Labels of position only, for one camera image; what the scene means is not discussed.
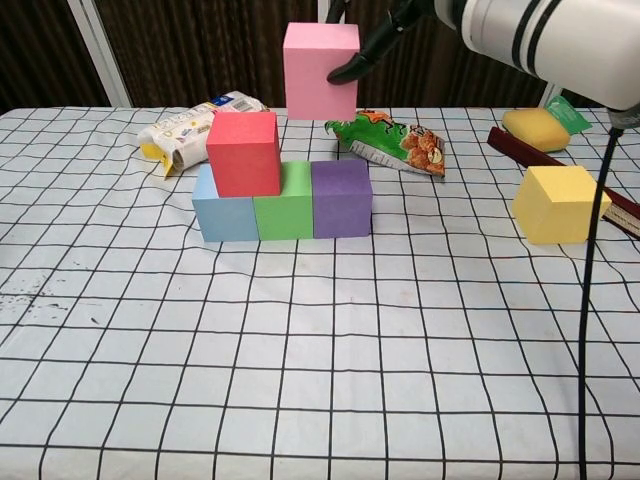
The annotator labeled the yellow sponge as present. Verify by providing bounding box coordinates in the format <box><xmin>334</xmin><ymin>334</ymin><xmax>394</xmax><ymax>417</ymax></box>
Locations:
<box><xmin>501</xmin><ymin>106</ymin><xmax>572</xmax><ymax>154</ymax></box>

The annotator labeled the green snack bag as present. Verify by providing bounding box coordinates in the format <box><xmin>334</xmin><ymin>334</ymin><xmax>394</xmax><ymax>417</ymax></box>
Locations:
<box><xmin>324</xmin><ymin>108</ymin><xmax>447</xmax><ymax>179</ymax></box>

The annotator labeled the purple foam cube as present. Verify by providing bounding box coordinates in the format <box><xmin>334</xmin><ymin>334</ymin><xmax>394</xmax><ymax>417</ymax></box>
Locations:
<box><xmin>310</xmin><ymin>159</ymin><xmax>372</xmax><ymax>239</ymax></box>

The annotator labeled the white cracker package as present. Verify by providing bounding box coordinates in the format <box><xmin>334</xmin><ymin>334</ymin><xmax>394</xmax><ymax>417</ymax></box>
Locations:
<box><xmin>137</xmin><ymin>90</ymin><xmax>272</xmax><ymax>180</ymax></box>

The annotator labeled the white black checkered tablecloth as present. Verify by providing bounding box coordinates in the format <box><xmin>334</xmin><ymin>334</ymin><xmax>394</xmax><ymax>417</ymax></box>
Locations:
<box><xmin>0</xmin><ymin>106</ymin><xmax>640</xmax><ymax>480</ymax></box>

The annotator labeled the blue foam cube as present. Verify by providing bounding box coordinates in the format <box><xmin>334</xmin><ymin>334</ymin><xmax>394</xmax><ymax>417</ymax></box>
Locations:
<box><xmin>192</xmin><ymin>164</ymin><xmax>260</xmax><ymax>244</ymax></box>

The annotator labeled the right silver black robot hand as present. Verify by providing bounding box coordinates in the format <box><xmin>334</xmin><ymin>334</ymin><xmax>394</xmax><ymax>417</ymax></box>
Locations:
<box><xmin>327</xmin><ymin>0</ymin><xmax>440</xmax><ymax>84</ymax></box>

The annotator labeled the pink foam cube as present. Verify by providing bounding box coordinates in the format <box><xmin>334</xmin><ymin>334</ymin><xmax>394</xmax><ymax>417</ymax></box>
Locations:
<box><xmin>282</xmin><ymin>22</ymin><xmax>362</xmax><ymax>121</ymax></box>

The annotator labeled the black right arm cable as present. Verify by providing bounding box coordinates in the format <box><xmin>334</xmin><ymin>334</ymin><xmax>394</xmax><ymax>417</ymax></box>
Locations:
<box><xmin>577</xmin><ymin>107</ymin><xmax>625</xmax><ymax>480</ymax></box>

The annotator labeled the green foam cube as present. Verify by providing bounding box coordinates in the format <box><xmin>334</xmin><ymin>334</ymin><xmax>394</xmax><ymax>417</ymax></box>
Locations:
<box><xmin>253</xmin><ymin>161</ymin><xmax>316</xmax><ymax>241</ymax></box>

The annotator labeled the red foam cube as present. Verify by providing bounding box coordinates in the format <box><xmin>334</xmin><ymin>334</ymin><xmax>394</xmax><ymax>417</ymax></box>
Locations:
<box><xmin>205</xmin><ymin>112</ymin><xmax>282</xmax><ymax>197</ymax></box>

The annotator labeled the dark red folded fan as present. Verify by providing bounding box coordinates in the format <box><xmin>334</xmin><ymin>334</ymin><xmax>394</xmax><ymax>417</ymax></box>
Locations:
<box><xmin>487</xmin><ymin>126</ymin><xmax>640</xmax><ymax>239</ymax></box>

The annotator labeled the yellow foam cube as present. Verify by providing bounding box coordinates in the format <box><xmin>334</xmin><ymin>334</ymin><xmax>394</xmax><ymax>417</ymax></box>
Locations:
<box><xmin>510</xmin><ymin>165</ymin><xmax>613</xmax><ymax>246</ymax></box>

